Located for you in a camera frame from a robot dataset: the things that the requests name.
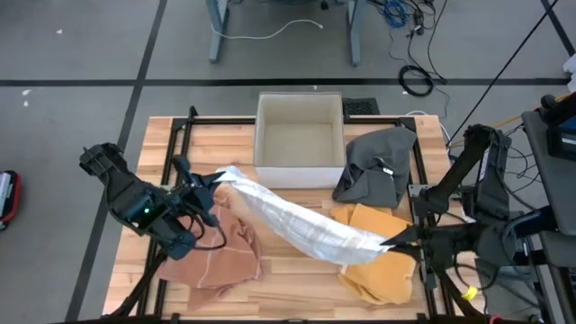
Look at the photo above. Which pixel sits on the black device with blue screen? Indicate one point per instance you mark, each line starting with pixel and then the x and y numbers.
pixel 558 135

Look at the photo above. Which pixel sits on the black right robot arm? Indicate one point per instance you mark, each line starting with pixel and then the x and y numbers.
pixel 490 198

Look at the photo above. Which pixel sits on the mustard yellow towel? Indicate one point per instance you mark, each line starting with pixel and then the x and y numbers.
pixel 387 279

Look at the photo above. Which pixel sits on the blue plastic bin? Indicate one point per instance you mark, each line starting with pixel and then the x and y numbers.
pixel 517 272

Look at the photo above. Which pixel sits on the black aluminium table frame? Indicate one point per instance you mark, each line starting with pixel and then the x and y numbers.
pixel 373 120

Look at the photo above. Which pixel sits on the terracotta pink towel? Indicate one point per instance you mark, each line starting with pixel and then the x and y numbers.
pixel 225 265

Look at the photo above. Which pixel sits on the grey metal mounting plate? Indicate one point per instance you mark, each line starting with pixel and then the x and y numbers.
pixel 416 191

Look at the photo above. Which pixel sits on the black perforated mat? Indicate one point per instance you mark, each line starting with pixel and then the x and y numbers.
pixel 362 107

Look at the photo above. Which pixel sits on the white beige plaid towel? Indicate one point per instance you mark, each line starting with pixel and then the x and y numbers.
pixel 306 225

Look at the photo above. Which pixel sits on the white crumpled object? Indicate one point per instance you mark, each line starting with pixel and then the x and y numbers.
pixel 571 72

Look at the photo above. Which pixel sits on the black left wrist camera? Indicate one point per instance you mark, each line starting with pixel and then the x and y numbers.
pixel 181 166

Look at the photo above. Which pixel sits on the thin black pole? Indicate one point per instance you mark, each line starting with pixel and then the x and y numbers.
pixel 503 72

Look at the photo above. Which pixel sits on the grey desk leg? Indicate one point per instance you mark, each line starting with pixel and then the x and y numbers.
pixel 355 31
pixel 217 31

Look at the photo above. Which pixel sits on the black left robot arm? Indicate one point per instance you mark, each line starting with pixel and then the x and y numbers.
pixel 130 202

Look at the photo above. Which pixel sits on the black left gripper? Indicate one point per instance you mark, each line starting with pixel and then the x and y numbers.
pixel 200 202

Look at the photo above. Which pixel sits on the red black case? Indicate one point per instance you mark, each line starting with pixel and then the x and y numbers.
pixel 15 202

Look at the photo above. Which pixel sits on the black equipment cart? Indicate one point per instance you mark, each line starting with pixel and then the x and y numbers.
pixel 544 180

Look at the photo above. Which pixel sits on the white printed paper sheet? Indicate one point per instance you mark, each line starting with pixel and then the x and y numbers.
pixel 470 219

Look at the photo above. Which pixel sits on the beige fabric storage box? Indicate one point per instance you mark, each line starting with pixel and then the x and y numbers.
pixel 301 177

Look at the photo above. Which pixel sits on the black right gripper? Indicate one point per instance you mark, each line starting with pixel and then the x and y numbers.
pixel 436 245

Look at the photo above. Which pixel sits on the dark grey towel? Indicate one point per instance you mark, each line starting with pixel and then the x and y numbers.
pixel 369 180

